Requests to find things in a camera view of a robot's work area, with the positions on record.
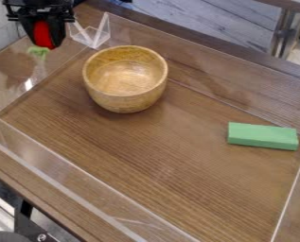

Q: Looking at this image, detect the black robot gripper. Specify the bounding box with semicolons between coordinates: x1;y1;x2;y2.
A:
2;0;76;47

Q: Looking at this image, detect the red plush strawberry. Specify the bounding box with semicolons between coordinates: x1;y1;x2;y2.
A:
28;21;56;60

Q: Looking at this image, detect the wooden bowl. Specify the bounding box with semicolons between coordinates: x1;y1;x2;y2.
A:
82;45;169;113

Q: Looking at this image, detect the wooden table leg background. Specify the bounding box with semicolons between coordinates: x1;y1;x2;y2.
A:
271;9;300;60

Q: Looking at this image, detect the green rectangular block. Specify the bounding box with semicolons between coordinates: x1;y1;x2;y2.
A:
227;122;299;150

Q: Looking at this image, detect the clear acrylic corner bracket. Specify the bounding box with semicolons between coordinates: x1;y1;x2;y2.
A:
68;13;111;49

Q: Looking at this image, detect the clear acrylic tray wall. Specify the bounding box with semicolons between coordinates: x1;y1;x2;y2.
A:
0;119;199;242

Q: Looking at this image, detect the black metal table frame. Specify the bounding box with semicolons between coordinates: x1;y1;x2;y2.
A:
14;200;58;242

